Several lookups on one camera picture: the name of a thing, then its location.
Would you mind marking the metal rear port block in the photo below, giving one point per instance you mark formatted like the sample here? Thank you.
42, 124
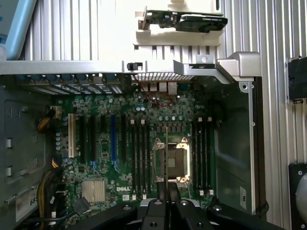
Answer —
171, 88

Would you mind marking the white case wall sticker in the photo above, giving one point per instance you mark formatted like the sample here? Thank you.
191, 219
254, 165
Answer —
243, 196

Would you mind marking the white expansion slot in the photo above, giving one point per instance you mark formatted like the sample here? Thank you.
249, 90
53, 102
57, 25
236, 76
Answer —
71, 136

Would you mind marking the grey open PC case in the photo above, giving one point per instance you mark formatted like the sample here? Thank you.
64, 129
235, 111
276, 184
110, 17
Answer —
230, 143

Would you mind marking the black part holder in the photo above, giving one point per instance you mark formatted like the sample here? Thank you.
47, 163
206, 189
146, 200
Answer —
298, 79
292, 172

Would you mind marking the short black expansion slot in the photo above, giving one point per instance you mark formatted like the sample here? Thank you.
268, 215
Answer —
103, 124

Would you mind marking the metal CPU socket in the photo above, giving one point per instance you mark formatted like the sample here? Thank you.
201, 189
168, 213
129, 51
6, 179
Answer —
176, 163

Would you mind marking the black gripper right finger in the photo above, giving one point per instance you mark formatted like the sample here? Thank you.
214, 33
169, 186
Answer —
180, 215

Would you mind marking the RAM slot white latches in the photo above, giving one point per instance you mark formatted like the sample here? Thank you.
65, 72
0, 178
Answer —
200, 155
144, 155
133, 155

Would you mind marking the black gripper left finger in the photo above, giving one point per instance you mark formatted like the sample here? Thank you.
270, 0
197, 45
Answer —
158, 215

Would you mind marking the silver finned chipset heatsink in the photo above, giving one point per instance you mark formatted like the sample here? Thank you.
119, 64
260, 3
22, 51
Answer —
93, 191

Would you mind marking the graphics card on white stand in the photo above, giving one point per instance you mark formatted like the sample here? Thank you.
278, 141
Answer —
180, 38

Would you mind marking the black case latch clip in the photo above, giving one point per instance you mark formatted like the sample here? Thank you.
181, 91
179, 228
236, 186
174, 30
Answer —
132, 66

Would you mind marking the blue card retention clip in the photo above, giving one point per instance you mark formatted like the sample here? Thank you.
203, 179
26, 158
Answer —
38, 78
80, 78
110, 78
66, 78

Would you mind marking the green motherboard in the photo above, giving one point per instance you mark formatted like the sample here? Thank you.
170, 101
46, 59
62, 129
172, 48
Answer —
103, 167

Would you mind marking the silver hard disk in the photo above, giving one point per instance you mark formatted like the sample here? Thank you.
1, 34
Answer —
302, 191

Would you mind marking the blue expansion slot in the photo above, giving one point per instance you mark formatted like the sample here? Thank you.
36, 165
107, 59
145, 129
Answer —
114, 139

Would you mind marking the long black expansion slot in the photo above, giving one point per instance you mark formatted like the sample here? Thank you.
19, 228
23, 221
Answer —
82, 139
92, 139
123, 139

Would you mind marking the black graphics card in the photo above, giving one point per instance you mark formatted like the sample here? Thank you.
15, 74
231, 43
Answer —
199, 24

